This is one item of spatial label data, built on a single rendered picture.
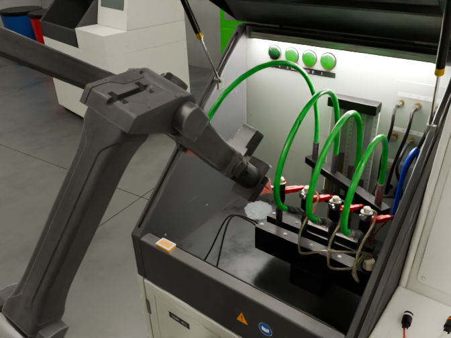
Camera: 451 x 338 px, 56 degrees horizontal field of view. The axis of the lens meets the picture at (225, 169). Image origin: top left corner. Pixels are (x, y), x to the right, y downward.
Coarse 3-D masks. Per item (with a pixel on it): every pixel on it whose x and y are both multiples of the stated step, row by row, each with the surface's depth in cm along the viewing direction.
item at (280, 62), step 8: (264, 64) 105; (272, 64) 106; (280, 64) 108; (288, 64) 109; (296, 64) 110; (248, 72) 104; (304, 72) 113; (240, 80) 103; (232, 88) 103; (312, 88) 116; (224, 96) 103; (216, 104) 103; (208, 112) 104
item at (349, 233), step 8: (376, 136) 92; (384, 136) 94; (376, 144) 90; (384, 144) 97; (368, 152) 89; (384, 152) 100; (360, 160) 88; (384, 160) 101; (360, 168) 88; (384, 168) 103; (384, 176) 104; (352, 184) 87; (384, 184) 105; (352, 192) 87; (376, 192) 107; (376, 200) 108; (344, 208) 88; (344, 216) 88; (344, 224) 89; (344, 232) 91; (352, 232) 95; (360, 232) 101
